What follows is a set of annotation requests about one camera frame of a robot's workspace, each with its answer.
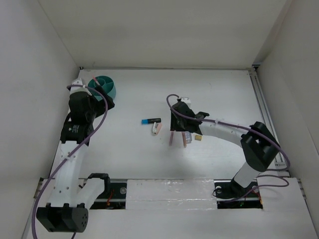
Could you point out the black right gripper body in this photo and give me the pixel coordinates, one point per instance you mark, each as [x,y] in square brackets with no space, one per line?
[178,125]

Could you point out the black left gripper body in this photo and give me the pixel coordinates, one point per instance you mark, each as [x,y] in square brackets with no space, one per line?
[97,108]

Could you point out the pink pen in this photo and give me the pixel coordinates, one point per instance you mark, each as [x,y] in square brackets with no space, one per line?
[171,138]

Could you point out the orange pen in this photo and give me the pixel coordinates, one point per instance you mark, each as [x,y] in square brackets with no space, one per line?
[184,139]

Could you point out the red fineliner pen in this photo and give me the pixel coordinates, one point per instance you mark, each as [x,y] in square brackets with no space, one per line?
[96,81]

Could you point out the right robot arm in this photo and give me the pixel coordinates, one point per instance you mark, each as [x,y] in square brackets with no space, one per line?
[258,145]

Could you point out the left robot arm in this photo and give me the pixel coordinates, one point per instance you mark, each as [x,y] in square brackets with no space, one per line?
[67,208]

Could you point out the small yellow eraser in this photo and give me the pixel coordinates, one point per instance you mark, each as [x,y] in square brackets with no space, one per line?
[198,137]

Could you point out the teal round desk organizer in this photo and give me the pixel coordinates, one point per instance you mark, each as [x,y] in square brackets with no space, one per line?
[106,83]

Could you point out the blue cap black highlighter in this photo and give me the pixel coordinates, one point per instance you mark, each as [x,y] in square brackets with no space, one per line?
[150,121]

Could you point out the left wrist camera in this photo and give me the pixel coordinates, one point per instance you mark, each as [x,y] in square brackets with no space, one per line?
[77,86]

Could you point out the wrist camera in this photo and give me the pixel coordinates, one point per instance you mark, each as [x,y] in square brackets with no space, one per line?
[77,86]
[186,100]

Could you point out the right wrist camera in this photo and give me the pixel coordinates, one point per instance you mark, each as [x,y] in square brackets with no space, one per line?
[186,100]

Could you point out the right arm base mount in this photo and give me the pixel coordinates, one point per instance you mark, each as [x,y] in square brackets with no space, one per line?
[231,196]

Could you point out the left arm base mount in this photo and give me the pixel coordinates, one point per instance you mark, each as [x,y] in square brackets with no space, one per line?
[114,200]

